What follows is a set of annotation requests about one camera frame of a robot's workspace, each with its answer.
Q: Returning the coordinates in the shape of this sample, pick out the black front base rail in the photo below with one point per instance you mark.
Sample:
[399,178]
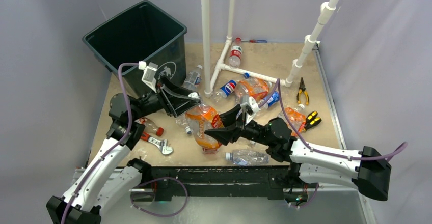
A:
[221,181]

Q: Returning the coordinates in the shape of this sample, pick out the blue label water bottle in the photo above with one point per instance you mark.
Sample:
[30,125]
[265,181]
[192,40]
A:
[274,98]

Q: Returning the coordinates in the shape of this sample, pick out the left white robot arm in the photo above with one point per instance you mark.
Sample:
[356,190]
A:
[92,195]

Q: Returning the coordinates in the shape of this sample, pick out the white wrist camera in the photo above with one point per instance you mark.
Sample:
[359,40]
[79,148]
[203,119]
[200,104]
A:
[149,73]
[248,108]

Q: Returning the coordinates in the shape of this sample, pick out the red cap tea bottle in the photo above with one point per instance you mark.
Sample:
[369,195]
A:
[150,126]

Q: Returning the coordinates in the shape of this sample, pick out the clear bottle front edge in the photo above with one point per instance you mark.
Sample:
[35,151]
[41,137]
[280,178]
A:
[247,157]

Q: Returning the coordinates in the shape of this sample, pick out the clear bottle near bin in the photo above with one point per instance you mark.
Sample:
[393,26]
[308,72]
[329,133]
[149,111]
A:
[193,78]

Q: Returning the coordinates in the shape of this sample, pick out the yellow red tea bottle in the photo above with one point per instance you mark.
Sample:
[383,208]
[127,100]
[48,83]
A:
[208,151]

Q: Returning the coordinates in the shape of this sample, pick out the small pepsi bottle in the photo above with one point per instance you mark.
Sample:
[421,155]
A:
[227,89]

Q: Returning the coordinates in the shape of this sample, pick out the white PVC pipe frame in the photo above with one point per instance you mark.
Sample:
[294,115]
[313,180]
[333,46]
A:
[326,11]

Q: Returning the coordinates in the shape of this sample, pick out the large orange soda bottle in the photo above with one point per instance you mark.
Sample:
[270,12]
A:
[253,87]

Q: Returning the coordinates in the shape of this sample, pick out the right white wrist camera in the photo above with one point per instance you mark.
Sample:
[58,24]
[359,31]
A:
[248,108]

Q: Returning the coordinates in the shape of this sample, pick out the yellow handle pliers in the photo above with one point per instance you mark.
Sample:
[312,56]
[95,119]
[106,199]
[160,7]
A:
[302,90]

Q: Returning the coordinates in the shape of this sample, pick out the small orange bottle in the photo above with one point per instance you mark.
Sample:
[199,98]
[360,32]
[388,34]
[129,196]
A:
[295,116]

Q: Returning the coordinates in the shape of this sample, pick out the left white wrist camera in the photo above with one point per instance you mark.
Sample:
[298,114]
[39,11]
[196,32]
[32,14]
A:
[149,73]

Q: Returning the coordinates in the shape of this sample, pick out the red label water bottle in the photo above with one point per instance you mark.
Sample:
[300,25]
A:
[234,60]

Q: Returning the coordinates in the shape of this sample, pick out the dark green trash bin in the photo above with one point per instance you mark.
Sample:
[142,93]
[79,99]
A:
[143,32]

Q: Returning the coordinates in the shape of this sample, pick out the crushed clear bottle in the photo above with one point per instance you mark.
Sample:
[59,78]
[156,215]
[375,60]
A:
[183,123]

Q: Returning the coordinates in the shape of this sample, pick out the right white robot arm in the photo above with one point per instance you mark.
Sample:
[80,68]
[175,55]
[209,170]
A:
[365,170]

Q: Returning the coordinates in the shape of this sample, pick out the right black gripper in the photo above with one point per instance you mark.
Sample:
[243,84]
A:
[224,135]

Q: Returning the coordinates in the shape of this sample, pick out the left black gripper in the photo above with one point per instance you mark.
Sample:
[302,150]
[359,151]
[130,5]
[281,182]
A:
[178,102]

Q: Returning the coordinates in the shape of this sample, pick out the red handle adjustable wrench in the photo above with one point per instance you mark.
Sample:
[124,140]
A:
[161,144]

